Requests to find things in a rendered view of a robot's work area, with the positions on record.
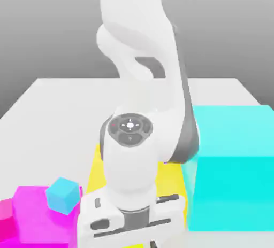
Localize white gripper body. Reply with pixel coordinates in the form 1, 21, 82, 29
77, 215, 186, 248

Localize small blue cube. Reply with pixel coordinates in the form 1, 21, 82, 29
45, 177, 81, 216

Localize small pink cube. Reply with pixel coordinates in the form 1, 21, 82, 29
0, 197, 20, 245

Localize large magenta box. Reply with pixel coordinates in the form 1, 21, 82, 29
4, 185, 83, 248

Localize large yellow box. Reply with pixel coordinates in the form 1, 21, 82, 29
85, 144, 189, 248

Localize large cyan box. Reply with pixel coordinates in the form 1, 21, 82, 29
180, 104, 274, 232

